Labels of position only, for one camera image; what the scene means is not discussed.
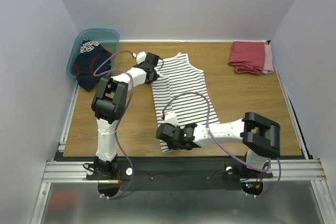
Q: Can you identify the striped white tank top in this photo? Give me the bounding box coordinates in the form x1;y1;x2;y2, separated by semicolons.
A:
151;52;221;154

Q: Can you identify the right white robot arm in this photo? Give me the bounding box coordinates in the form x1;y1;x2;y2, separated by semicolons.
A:
155;112;280;177

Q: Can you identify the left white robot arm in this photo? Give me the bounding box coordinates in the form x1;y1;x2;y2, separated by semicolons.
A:
83;52;160;180

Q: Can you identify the navy blue tank top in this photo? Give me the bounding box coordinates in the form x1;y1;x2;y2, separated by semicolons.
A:
72;39;112;92

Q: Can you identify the folded red tank top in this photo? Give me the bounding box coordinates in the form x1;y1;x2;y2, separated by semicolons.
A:
228;41;266;75

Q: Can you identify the folded pink tank top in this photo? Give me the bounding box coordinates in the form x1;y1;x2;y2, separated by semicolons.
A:
262;45;274;74

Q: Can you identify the teal plastic bin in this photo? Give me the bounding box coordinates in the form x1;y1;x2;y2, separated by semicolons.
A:
66;28;120;79

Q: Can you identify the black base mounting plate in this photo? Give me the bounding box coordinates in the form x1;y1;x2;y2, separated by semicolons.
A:
83;156;272;191

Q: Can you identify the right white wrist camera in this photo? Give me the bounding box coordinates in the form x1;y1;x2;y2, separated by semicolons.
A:
162;111;179;126

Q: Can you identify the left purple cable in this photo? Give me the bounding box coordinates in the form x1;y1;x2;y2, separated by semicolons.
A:
93;50;137;201

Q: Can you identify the aluminium frame rail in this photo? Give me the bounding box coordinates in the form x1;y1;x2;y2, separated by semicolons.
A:
41;84;100;183

